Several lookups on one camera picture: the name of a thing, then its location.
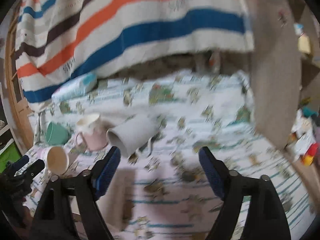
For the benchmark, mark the green cup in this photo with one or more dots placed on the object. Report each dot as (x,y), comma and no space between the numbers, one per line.
(56,134)

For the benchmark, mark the white pink text mug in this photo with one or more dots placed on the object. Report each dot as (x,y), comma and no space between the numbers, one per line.
(56,159)

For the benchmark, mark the red yellow toy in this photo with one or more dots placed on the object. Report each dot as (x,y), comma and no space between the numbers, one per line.
(310,154)

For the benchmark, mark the pink and cream mug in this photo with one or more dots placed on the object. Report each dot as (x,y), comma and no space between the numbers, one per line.
(91,133)

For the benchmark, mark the wet wipes pack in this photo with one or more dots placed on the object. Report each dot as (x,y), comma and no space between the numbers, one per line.
(75,88)

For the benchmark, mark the grey white mug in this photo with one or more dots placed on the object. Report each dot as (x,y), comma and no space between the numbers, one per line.
(130,136)

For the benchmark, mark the cat print bed sheet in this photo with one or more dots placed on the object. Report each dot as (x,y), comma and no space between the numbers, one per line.
(161,191)

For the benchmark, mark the striped Paris blanket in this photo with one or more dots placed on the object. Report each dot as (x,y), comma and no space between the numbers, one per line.
(59,40)

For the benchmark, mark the yellow box on shelf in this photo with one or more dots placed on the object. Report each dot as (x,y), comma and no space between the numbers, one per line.
(304,45)

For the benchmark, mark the wooden shelf unit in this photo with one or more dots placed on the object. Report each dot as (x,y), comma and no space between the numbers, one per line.
(310,62)

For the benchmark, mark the wooden window frame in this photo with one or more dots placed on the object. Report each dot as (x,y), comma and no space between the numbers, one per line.
(18,103)

